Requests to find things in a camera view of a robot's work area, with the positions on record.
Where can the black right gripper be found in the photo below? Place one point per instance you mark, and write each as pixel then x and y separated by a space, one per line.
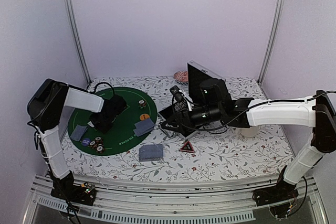
pixel 183 118

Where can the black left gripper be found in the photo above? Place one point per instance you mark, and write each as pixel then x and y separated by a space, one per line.
pixel 93 118

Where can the green and red chip stack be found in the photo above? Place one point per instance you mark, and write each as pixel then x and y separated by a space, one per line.
pixel 97 144

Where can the orange big blind button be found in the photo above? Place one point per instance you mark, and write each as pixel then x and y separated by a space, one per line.
pixel 144 116

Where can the single playing card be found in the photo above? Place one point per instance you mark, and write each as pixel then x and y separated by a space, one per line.
pixel 144 125

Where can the small green chip stack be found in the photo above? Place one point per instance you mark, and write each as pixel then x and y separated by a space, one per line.
pixel 142 104

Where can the blue playing card deck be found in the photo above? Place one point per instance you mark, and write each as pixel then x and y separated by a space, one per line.
pixel 152 152

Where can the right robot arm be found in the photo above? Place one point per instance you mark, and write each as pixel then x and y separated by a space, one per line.
pixel 315 111

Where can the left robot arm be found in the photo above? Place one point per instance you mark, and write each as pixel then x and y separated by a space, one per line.
pixel 45 109

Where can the black red triangle token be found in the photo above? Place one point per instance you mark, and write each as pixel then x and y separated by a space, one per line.
pixel 187 147

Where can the green round poker mat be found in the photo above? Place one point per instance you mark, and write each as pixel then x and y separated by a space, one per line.
pixel 120 138

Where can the patterned ceramic bowl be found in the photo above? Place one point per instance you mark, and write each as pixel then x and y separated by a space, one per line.
pixel 181 77

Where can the aluminium poker chip case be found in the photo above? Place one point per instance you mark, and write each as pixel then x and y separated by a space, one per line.
pixel 196 75

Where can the white ribbed mug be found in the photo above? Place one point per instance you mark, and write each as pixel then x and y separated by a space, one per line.
pixel 249 132

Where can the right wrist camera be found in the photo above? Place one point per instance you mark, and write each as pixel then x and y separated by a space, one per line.
pixel 181 97

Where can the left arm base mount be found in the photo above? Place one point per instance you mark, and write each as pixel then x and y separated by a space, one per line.
pixel 84 194

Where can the aluminium front rail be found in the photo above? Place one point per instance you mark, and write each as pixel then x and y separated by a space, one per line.
pixel 126 201

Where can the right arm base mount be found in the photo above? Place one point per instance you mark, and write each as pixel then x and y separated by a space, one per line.
pixel 279 192

